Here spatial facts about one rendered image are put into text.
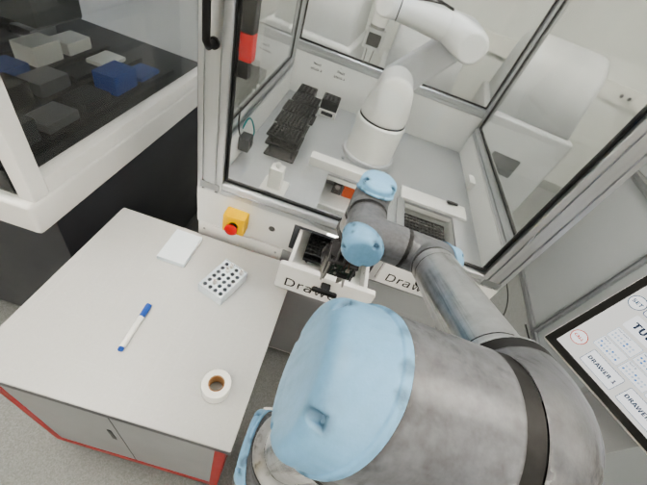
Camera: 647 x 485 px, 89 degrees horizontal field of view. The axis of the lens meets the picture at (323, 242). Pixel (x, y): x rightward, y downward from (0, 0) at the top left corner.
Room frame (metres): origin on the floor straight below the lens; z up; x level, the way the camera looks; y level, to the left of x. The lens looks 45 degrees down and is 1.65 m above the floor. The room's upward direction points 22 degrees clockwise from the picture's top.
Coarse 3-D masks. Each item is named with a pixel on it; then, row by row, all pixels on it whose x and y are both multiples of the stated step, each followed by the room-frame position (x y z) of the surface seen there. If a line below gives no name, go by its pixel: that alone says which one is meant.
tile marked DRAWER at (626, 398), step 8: (624, 392) 0.56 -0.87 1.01; (632, 392) 0.56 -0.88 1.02; (624, 400) 0.54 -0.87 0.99; (632, 400) 0.55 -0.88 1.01; (640, 400) 0.55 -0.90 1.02; (632, 408) 0.53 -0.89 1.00; (640, 408) 0.53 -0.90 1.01; (632, 416) 0.52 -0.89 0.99; (640, 416) 0.52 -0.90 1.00; (640, 424) 0.50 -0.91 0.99
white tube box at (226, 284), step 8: (224, 264) 0.61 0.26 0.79; (216, 272) 0.57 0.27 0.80; (224, 272) 0.58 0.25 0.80; (232, 272) 0.59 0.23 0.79; (208, 280) 0.54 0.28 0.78; (224, 280) 0.56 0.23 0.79; (232, 280) 0.57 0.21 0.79; (240, 280) 0.58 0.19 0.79; (200, 288) 0.51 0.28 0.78; (208, 288) 0.51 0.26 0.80; (216, 288) 0.52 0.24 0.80; (224, 288) 0.53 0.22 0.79; (232, 288) 0.54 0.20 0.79; (208, 296) 0.50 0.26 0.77; (216, 296) 0.49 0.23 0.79; (224, 296) 0.51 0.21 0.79
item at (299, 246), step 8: (304, 232) 0.84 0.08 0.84; (296, 240) 0.75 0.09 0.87; (304, 240) 0.80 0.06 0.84; (296, 248) 0.70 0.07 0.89; (304, 248) 0.76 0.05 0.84; (296, 256) 0.72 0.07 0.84; (304, 264) 0.70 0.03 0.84; (312, 264) 0.71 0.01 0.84; (360, 272) 0.76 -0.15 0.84; (368, 272) 0.72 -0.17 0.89; (352, 280) 0.71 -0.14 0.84; (360, 280) 0.71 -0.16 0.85
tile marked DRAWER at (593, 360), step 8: (592, 352) 0.65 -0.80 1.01; (584, 360) 0.63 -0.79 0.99; (592, 360) 0.63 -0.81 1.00; (600, 360) 0.63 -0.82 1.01; (592, 368) 0.61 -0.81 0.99; (600, 368) 0.61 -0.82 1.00; (608, 368) 0.61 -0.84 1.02; (600, 376) 0.59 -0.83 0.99; (608, 376) 0.59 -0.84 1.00; (616, 376) 0.59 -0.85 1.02; (608, 384) 0.58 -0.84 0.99; (616, 384) 0.58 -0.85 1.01
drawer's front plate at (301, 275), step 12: (288, 264) 0.60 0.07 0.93; (276, 276) 0.59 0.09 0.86; (288, 276) 0.59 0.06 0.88; (300, 276) 0.60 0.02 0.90; (312, 276) 0.60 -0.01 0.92; (324, 276) 0.61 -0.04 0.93; (288, 288) 0.59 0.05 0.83; (300, 288) 0.60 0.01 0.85; (336, 288) 0.60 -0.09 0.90; (348, 288) 0.61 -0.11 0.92; (360, 288) 0.62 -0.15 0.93; (324, 300) 0.60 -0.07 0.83; (360, 300) 0.61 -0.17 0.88; (372, 300) 0.61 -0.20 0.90
